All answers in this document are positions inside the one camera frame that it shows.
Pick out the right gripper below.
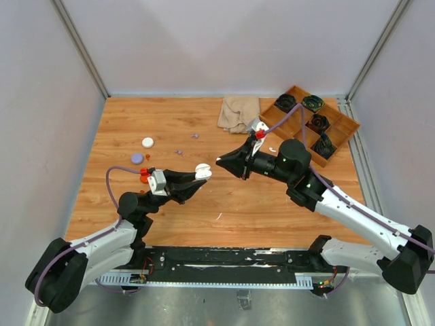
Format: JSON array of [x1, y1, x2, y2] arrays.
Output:
[[216, 137, 294, 185]]

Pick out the white round case far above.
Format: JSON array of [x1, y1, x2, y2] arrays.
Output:
[[141, 137, 155, 148]]

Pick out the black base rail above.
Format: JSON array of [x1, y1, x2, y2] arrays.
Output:
[[99, 247, 345, 289]]

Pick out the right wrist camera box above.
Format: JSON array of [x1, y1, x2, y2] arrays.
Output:
[[247, 117, 269, 157]]

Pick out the orange round case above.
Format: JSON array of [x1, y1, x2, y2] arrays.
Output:
[[139, 175, 148, 184]]

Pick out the beige folded cloth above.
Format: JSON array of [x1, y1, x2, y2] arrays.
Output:
[[217, 95, 260, 134]]

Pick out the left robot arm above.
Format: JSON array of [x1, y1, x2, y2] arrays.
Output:
[[24, 163, 212, 313]]

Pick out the purple round case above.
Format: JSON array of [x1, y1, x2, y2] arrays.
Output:
[[130, 153, 144, 165]]

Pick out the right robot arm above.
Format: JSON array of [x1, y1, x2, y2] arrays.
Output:
[[216, 137, 434, 295]]

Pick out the dark rolled sock bottom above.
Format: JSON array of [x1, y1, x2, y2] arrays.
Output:
[[311, 132, 336, 160]]

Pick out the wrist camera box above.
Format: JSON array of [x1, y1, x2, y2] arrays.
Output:
[[147, 170, 167, 196], [247, 117, 269, 157]]

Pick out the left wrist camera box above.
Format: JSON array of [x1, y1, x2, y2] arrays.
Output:
[[147, 170, 167, 196]]

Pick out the dark rolled sock top-right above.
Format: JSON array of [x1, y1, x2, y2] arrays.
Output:
[[301, 95, 324, 113]]

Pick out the dark rolled sock top-left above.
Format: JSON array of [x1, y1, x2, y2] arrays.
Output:
[[274, 94, 297, 113]]

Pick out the dark rolled sock middle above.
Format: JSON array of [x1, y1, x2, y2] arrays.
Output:
[[306, 113, 330, 134]]

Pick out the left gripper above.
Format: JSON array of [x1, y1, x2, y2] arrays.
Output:
[[142, 169, 207, 215]]

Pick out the white earbud charging case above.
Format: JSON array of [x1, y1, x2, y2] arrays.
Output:
[[194, 163, 212, 181]]

